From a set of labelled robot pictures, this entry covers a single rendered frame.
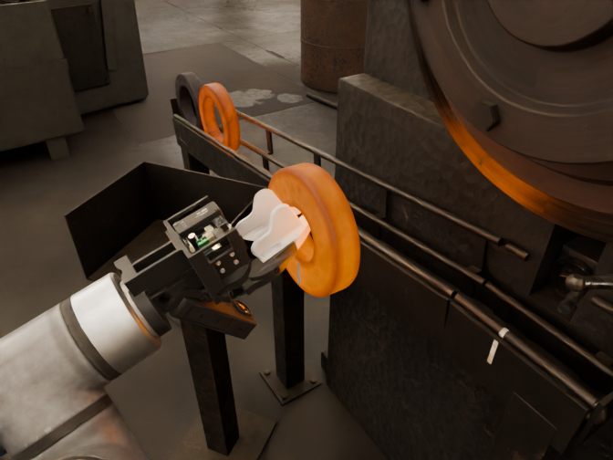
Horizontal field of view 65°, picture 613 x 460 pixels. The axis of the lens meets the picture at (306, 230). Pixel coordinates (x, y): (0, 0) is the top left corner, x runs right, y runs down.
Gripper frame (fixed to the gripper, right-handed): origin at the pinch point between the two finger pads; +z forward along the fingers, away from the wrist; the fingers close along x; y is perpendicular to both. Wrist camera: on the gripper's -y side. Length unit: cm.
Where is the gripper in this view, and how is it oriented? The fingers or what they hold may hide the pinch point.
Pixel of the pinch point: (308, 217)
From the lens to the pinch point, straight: 54.2
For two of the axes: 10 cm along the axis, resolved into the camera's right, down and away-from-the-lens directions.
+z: 8.1, -5.3, 2.6
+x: -5.4, -4.9, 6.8
